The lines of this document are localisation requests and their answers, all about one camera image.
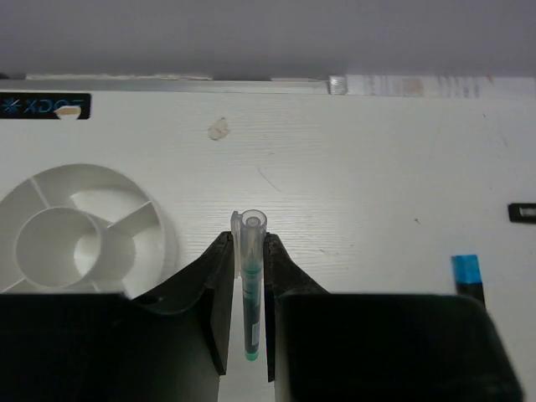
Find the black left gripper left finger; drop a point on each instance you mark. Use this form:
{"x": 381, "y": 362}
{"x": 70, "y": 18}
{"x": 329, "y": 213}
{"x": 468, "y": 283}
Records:
{"x": 205, "y": 287}

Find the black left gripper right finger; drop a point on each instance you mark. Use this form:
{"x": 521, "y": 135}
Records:
{"x": 281, "y": 275}

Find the green gel pen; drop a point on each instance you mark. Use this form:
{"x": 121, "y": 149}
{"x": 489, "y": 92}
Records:
{"x": 249, "y": 231}

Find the white round divided organizer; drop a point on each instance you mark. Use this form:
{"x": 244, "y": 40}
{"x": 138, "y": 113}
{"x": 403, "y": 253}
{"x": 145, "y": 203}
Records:
{"x": 84, "y": 228}

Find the blue cap black highlighter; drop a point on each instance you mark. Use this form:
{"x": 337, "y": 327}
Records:
{"x": 467, "y": 277}

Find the pink cap black highlighter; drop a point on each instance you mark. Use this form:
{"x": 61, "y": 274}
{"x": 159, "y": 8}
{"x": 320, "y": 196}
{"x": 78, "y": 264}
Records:
{"x": 521, "y": 213}

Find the left black logo sticker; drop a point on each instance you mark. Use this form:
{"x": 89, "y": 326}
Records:
{"x": 45, "y": 106}

